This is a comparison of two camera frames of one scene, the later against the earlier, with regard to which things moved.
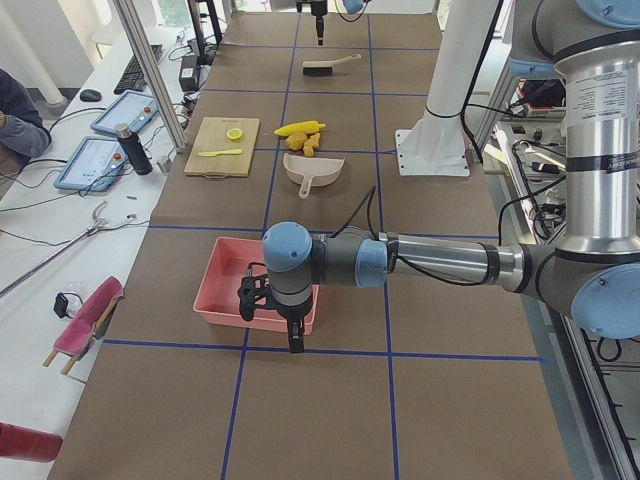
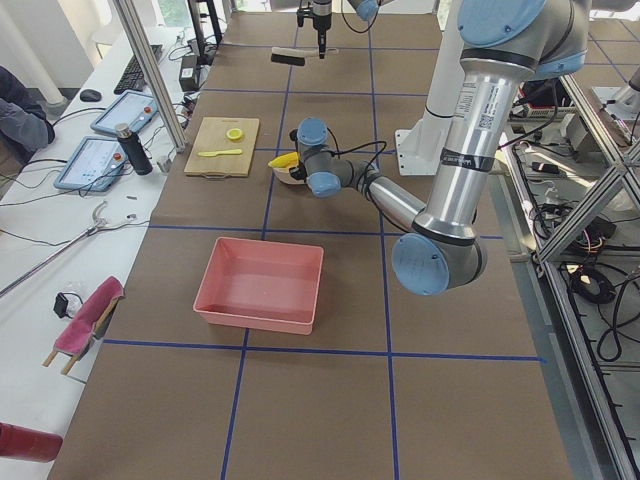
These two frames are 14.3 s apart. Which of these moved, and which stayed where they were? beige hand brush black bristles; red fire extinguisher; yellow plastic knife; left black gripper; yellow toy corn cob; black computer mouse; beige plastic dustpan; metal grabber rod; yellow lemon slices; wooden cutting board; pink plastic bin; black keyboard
Moved: beige plastic dustpan; beige hand brush black bristles; yellow toy corn cob; left black gripper
Stayed: black keyboard; black computer mouse; yellow lemon slices; yellow plastic knife; pink plastic bin; wooden cutting board; red fire extinguisher; metal grabber rod
